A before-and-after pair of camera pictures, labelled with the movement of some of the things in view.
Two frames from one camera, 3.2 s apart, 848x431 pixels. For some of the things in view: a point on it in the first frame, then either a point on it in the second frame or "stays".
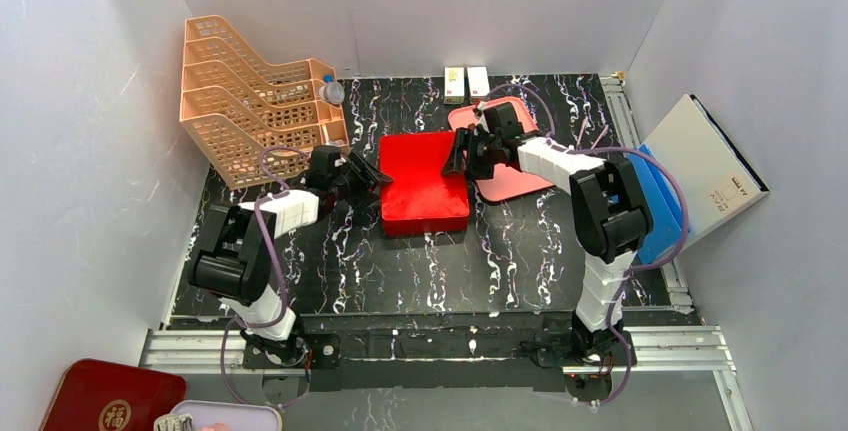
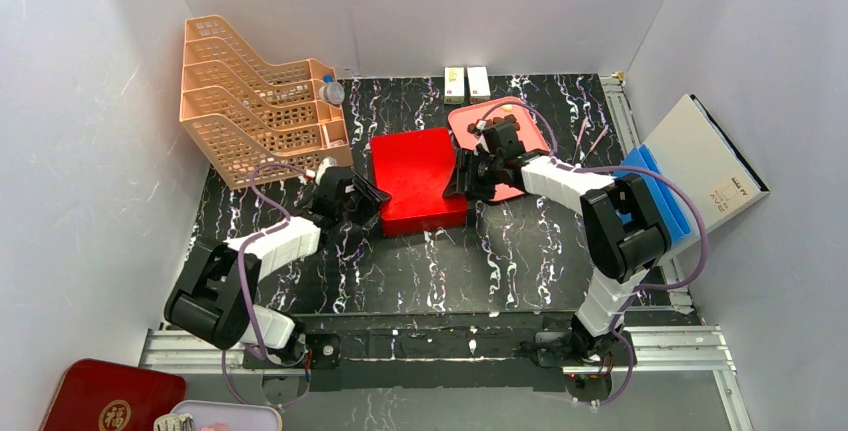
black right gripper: x=472 y=152 -> x=468 y=176
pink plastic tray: x=507 y=182 stays
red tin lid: x=421 y=199 stays
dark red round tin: x=103 y=395 stays
